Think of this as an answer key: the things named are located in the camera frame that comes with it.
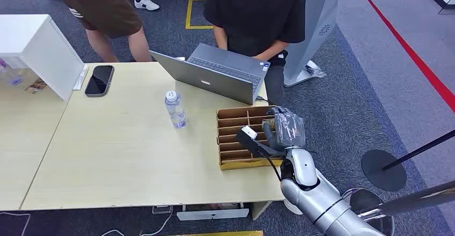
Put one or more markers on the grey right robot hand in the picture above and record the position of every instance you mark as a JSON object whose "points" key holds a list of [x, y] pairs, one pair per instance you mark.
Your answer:
{"points": [[289, 129]]}

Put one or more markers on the person's left forearm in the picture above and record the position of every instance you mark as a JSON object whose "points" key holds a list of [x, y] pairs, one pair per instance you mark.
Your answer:
{"points": [[272, 49]]}

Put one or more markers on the person's right forearm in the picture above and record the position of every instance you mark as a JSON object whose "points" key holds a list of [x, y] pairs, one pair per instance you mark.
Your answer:
{"points": [[221, 39]]}

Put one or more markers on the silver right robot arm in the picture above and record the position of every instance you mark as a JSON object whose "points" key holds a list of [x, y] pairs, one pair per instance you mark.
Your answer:
{"points": [[320, 199]]}

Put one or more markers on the cardboard divider box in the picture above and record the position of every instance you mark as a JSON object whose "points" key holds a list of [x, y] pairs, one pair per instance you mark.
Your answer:
{"points": [[234, 145]]}

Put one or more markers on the white cabinet box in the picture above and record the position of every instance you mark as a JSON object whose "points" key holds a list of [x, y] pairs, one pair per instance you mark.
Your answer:
{"points": [[42, 46]]}

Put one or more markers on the clear plastic bag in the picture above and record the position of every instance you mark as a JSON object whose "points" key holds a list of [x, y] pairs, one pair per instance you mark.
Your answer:
{"points": [[315, 70]]}

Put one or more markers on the white sneaker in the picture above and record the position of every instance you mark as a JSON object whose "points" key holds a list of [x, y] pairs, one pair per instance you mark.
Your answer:
{"points": [[146, 4], [291, 207]]}

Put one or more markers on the grey open laptop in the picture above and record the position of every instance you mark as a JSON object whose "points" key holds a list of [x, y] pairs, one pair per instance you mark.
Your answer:
{"points": [[213, 79]]}

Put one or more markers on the small clear bottle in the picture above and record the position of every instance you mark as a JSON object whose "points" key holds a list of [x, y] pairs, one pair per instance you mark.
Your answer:
{"points": [[14, 79]]}

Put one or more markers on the black stanchion base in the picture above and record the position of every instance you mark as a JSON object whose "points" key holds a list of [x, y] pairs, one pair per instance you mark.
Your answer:
{"points": [[380, 172]]}

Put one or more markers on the white paper strip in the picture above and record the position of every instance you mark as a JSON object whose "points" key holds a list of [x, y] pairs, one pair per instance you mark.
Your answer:
{"points": [[81, 78]]}

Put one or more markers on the small printed booklet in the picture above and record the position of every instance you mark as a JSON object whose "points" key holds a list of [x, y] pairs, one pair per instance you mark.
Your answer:
{"points": [[35, 86]]}

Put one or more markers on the chrome stanchion base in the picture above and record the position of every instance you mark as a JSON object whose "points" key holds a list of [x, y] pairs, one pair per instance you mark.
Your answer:
{"points": [[366, 200]]}

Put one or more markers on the grey standing kiosk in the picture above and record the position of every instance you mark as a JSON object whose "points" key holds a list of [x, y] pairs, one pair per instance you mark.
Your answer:
{"points": [[316, 21]]}

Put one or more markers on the black smartphone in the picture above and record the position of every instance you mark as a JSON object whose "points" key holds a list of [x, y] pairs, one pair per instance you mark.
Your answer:
{"points": [[99, 80]]}

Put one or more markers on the white under-desk tray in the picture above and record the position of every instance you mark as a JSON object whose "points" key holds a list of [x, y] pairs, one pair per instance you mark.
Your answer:
{"points": [[213, 214]]}

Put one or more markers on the clear plastic water bottle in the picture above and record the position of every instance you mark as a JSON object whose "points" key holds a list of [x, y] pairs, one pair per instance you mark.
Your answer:
{"points": [[175, 111]]}

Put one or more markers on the yellow floor plate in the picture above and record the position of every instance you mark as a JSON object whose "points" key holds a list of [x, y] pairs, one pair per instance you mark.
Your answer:
{"points": [[220, 233]]}

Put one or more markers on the black stanchion pole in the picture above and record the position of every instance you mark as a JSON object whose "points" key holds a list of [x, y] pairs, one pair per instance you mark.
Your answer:
{"points": [[419, 150]]}

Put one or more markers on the chrome stanchion pole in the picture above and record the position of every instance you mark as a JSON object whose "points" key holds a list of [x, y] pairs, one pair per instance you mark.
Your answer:
{"points": [[408, 202]]}

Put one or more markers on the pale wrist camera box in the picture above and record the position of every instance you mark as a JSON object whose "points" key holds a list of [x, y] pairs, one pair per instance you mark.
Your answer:
{"points": [[249, 132]]}

